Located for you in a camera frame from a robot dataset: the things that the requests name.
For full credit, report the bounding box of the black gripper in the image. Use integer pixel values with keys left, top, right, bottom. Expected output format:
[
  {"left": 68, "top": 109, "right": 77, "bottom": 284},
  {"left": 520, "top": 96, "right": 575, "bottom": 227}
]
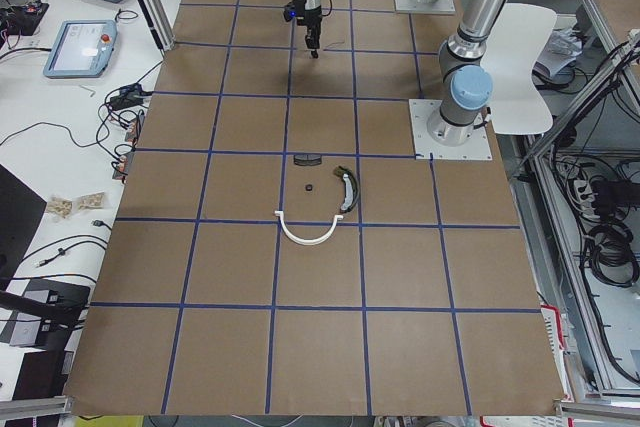
[{"left": 305, "top": 17, "right": 321, "bottom": 58}]

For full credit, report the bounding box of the black brake pad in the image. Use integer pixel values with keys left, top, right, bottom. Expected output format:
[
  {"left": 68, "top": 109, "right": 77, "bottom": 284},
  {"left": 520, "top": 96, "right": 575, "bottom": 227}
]
[{"left": 293, "top": 153, "right": 322, "bottom": 167}]

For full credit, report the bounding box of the dark curved brake shoe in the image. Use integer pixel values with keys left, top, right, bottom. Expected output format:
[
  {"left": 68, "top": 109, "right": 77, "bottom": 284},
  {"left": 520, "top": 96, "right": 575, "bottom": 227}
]
[{"left": 333, "top": 166, "right": 360, "bottom": 214}]

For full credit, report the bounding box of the white curved plastic part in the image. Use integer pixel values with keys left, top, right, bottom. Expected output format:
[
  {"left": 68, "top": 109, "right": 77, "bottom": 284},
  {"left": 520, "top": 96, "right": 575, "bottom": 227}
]
[{"left": 274, "top": 210, "right": 344, "bottom": 247}]

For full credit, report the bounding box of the white plastic chair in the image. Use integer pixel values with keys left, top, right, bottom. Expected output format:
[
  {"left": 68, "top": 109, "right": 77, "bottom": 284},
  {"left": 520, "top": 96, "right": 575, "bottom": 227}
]
[{"left": 481, "top": 3, "right": 557, "bottom": 135}]

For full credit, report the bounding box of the lower blue teach pendant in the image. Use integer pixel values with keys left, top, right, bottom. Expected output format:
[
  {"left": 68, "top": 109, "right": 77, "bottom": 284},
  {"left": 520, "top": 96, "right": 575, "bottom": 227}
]
[{"left": 43, "top": 19, "right": 118, "bottom": 79}]

